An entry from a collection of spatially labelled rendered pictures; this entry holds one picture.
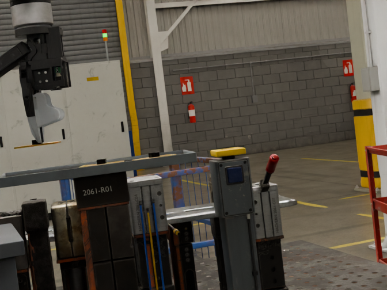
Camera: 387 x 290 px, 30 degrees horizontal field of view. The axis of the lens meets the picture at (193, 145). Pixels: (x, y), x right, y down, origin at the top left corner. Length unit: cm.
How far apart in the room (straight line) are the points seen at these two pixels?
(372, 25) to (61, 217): 427
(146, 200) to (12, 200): 807
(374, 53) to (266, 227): 405
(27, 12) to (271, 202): 67
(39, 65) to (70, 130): 830
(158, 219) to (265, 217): 24
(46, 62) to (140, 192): 37
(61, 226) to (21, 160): 803
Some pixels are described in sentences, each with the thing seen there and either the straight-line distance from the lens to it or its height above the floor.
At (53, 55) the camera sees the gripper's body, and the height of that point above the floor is 138.
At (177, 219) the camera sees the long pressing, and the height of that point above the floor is 100.
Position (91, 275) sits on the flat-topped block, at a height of 96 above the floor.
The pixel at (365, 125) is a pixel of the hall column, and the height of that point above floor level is 79.
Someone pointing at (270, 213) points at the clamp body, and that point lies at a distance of 162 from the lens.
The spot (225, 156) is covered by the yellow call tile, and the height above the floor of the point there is 115.
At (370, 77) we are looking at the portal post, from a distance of 552.
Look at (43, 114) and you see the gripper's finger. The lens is 137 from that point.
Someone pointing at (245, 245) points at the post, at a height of 97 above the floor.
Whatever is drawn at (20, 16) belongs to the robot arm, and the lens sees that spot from 138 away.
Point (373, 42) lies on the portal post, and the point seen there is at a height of 157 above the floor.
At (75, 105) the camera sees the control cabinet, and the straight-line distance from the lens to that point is 968.
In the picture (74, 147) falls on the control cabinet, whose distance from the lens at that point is 967.
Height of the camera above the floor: 125
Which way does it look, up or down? 3 degrees down
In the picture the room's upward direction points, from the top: 7 degrees counter-clockwise
